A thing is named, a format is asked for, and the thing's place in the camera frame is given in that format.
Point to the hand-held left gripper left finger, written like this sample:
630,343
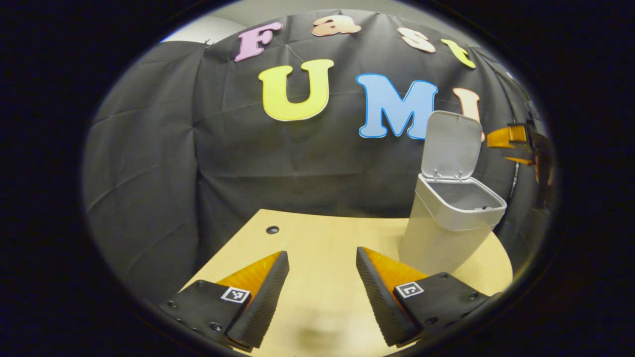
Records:
265,297

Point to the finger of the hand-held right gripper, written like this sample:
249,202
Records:
506,136
521,160

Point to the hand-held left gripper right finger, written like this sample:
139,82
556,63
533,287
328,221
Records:
379,302

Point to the white desktop garbage bin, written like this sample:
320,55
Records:
436,243

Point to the wooden desktop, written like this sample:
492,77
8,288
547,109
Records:
322,248

